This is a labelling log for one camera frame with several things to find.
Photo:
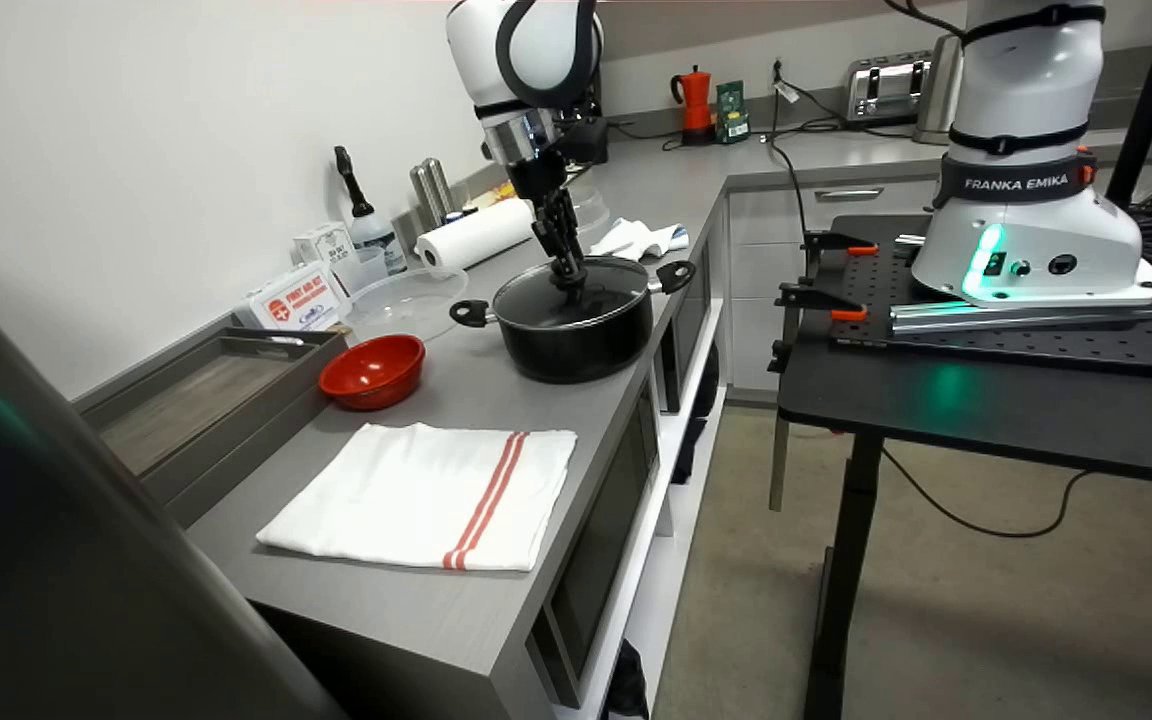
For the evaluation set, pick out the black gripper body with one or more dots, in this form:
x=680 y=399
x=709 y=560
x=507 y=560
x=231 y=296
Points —
x=546 y=181

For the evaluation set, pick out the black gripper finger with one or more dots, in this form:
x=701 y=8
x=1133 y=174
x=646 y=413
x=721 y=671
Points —
x=546 y=250
x=575 y=240

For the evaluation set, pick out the glass pot lid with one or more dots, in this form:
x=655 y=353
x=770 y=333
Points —
x=603 y=290

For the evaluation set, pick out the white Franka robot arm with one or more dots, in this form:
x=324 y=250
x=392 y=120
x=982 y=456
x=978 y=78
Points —
x=1031 y=227

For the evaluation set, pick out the black cooking pot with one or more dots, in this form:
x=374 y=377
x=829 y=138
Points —
x=579 y=346

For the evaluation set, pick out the red moka pot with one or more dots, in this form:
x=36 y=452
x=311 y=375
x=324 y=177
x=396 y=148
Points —
x=696 y=103

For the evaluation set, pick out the crumpled white cloth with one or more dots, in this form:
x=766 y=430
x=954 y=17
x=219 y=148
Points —
x=638 y=240

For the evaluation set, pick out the white paper towel roll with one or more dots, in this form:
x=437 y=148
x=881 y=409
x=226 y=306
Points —
x=478 y=237

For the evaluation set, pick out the stainless steel shaker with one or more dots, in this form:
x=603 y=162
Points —
x=443 y=187
x=424 y=191

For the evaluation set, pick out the spray bottle black trigger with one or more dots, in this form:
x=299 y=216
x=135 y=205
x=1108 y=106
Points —
x=369 y=240

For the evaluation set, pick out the green box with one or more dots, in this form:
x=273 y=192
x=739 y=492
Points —
x=734 y=115

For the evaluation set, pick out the red bowl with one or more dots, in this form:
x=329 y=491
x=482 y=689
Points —
x=374 y=368

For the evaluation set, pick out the small white box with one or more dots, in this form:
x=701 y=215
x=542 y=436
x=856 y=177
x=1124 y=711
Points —
x=329 y=258

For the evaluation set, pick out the red and white sign card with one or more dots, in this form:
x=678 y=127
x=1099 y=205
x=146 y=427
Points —
x=292 y=303

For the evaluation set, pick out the white red-striped kitchen towel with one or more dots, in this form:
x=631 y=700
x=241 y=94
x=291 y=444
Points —
x=416 y=497

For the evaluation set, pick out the built-in microwave oven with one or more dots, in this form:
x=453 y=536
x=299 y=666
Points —
x=603 y=533

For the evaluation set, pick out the grey counter cabinet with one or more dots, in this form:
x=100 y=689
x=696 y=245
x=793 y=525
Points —
x=661 y=533

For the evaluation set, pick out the silver toaster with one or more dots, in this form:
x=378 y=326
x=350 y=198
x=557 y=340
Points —
x=884 y=89

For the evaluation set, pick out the grey recessed sink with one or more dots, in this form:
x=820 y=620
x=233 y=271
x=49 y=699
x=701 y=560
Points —
x=200 y=406

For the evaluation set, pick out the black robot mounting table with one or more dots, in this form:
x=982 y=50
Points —
x=1002 y=401

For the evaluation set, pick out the dark foreground stand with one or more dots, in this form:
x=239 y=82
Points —
x=58 y=573

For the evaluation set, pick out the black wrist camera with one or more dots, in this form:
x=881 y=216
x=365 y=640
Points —
x=585 y=138

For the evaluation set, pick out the aluminium rail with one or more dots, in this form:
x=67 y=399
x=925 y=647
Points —
x=1041 y=311

